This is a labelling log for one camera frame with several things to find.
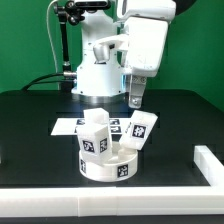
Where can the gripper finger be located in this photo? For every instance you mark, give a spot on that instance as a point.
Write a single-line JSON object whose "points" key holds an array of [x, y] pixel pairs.
{"points": [[136, 91]]}

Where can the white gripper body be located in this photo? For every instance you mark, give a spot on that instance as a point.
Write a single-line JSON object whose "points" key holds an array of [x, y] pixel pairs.
{"points": [[142, 43]]}

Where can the white round stool seat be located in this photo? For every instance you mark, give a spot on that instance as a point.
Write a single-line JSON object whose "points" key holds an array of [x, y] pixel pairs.
{"points": [[121, 166]]}

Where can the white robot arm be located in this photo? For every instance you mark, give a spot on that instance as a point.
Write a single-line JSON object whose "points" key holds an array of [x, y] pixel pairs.
{"points": [[102, 82]]}

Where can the white marker sheet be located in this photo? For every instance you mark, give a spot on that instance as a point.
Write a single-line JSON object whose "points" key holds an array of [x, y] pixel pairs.
{"points": [[67, 126]]}

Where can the white right fence bar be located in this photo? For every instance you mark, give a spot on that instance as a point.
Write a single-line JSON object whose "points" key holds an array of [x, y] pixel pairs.
{"points": [[208, 164]]}

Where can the white fence bar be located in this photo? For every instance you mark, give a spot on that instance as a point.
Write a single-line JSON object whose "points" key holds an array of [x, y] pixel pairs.
{"points": [[110, 201], [208, 164]]}

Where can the white front fence bar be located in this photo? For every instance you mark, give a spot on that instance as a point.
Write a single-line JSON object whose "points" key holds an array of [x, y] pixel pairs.
{"points": [[110, 201]]}

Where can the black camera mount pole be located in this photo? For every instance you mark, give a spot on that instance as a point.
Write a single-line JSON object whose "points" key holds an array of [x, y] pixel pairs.
{"points": [[73, 13]]}

